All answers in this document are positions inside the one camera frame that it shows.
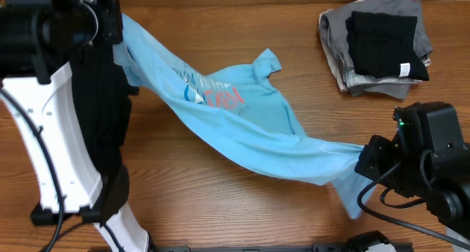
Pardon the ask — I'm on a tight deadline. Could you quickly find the light blue printed t-shirt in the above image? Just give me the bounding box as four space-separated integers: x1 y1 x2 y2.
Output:
114 16 369 219

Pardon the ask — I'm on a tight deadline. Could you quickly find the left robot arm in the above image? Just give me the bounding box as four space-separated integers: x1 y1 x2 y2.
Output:
1 0 154 251

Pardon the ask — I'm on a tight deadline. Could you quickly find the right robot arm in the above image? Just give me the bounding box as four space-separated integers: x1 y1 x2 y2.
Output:
355 101 469 251

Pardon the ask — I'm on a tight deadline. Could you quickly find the folded black garment with tag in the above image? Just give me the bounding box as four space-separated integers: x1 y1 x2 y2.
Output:
345 11 429 81

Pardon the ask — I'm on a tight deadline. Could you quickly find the folded beige garment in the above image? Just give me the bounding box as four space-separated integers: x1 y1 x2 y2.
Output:
317 0 431 93

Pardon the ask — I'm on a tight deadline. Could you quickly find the folded grey garment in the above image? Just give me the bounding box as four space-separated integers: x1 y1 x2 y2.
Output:
317 0 433 101

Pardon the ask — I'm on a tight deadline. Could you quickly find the black garment on left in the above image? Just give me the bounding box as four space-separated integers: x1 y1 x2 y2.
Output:
70 43 139 225

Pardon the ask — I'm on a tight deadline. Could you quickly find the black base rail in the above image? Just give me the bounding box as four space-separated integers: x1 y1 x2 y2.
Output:
155 242 344 252

